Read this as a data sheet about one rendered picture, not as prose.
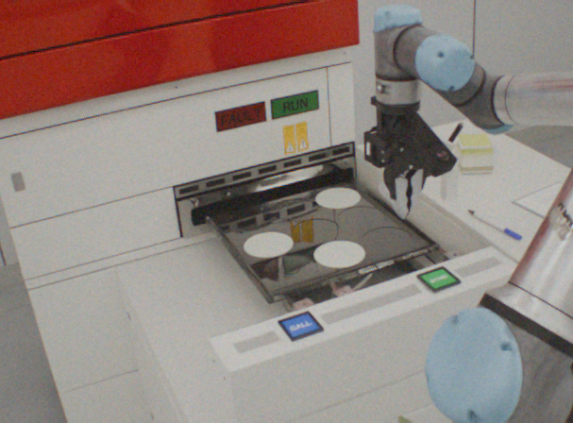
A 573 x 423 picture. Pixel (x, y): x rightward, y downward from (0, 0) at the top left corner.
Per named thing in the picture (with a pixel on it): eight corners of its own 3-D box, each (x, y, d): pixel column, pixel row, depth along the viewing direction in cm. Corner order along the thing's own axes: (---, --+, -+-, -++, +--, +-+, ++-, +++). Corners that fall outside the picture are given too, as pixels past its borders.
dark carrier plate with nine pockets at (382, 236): (211, 219, 165) (211, 217, 165) (349, 182, 176) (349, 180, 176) (273, 296, 137) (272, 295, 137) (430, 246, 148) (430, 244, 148)
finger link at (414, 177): (399, 203, 134) (399, 156, 130) (422, 214, 130) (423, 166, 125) (386, 208, 133) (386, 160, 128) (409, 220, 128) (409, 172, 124)
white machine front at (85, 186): (25, 284, 160) (-21, 115, 141) (352, 194, 187) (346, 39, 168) (27, 292, 157) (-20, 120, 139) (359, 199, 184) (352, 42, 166)
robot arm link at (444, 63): (499, 71, 106) (456, 53, 115) (454, 29, 100) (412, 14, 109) (470, 115, 108) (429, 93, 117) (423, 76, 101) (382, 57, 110)
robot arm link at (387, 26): (391, 16, 108) (362, 6, 115) (392, 86, 113) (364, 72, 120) (434, 9, 111) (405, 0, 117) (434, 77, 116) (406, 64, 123)
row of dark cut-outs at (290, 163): (176, 196, 164) (174, 187, 163) (351, 152, 179) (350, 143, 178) (176, 198, 164) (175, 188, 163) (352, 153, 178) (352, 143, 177)
